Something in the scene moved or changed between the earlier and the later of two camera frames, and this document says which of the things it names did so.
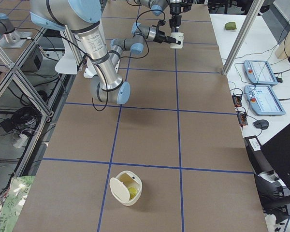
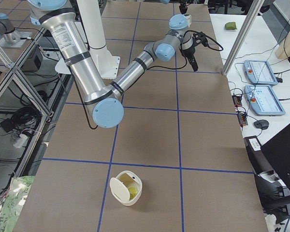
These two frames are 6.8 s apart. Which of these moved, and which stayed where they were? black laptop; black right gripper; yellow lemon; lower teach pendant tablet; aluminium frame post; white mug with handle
Moved: white mug with handle; black right gripper
Stayed: aluminium frame post; yellow lemon; black laptop; lower teach pendant tablet
